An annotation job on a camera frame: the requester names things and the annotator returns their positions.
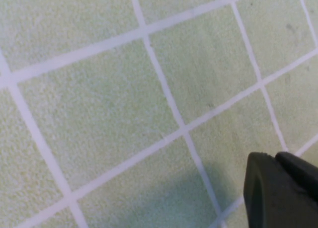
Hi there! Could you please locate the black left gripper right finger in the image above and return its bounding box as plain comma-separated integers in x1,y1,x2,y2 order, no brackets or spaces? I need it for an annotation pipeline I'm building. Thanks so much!
274,151,318,203

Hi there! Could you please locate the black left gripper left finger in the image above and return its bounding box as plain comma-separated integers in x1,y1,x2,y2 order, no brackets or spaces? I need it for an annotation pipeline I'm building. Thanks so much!
243,151,318,228

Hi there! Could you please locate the green white-grid table mat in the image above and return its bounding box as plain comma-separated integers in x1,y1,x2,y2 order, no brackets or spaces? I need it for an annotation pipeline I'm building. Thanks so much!
0,0,318,228

